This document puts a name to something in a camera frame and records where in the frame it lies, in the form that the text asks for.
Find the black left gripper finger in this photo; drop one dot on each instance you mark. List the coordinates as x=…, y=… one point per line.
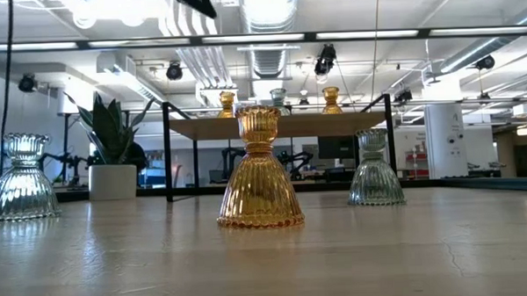
x=194, y=1

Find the amber ribbed glass candlestick holder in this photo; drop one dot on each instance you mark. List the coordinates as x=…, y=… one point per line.
x=259, y=183
x=227, y=109
x=331, y=106

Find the clear greenish glass candlestick holder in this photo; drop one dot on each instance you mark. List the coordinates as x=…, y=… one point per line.
x=23, y=191
x=374, y=179
x=279, y=97

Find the black background robot arm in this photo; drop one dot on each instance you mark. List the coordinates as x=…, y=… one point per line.
x=296, y=157
x=228, y=155

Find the black ceiling spotlight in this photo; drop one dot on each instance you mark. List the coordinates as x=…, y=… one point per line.
x=27, y=83
x=403, y=95
x=174, y=72
x=485, y=62
x=326, y=58

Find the green snake plant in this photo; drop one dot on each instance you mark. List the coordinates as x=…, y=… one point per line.
x=109, y=131

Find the white round column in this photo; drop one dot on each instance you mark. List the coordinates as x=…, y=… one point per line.
x=446, y=150

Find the red storage rack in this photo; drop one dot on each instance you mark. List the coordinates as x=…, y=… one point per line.
x=415, y=158

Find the white plant pot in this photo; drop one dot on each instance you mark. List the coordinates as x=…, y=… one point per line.
x=113, y=181

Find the black monitor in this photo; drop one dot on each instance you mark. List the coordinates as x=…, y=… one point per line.
x=336, y=147

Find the silver ventilation duct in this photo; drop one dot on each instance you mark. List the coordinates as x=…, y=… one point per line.
x=267, y=11

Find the black aluminium rig frame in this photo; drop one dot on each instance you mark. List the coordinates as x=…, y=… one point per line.
x=308, y=37

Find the wooden shelf with black frame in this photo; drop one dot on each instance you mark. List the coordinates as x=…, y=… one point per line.
x=289, y=126

